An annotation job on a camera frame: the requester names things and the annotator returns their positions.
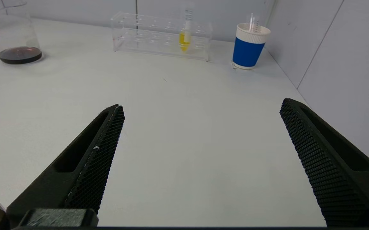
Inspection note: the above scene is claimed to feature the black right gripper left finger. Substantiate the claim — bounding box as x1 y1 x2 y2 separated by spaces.
7 104 125 226

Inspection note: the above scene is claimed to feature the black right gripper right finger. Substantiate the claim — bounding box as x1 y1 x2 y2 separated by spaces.
280 98 369 227

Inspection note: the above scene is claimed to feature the test tube with red liquid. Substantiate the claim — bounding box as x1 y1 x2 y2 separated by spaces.
247 13 262 34

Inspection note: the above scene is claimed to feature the clear glass beaker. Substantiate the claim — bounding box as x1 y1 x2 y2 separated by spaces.
0 3 43 65

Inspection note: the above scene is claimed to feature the clear acrylic test tube rack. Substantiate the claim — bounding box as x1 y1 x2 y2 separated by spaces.
111 12 213 62

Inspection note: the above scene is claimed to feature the test tube with yellow liquid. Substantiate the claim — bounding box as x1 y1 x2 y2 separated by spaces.
179 3 194 53

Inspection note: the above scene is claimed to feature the blue and white paper cup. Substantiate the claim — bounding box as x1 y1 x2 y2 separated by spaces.
231 23 271 71

